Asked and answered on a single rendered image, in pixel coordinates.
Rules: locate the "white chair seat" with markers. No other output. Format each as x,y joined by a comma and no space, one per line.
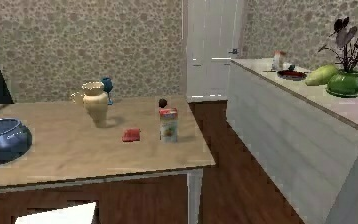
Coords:
58,215

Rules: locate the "dark blue bowl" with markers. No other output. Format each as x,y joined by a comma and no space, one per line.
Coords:
5,140

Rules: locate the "dark round ball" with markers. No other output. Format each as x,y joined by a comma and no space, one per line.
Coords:
162,102

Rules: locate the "grey kitchen counter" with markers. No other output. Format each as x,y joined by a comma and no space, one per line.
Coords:
287,133

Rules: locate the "pale bottle with red cap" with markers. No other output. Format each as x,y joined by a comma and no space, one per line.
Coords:
279,60

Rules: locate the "wooden table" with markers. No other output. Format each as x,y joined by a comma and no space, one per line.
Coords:
70,150

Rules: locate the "white room door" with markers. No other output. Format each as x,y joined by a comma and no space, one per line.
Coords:
213,50

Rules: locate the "cream ceramic vase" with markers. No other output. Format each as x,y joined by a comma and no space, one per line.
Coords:
96,105

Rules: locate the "yellow-green squash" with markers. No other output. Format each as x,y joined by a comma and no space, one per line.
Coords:
321,75

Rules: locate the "green pot plant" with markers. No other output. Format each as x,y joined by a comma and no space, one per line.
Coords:
347,81

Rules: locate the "red flat block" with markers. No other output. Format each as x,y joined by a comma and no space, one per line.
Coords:
131,135

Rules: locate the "red and black pan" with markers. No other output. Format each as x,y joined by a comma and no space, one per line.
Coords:
291,74

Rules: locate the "orange juice carton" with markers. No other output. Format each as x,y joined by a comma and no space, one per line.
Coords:
169,126

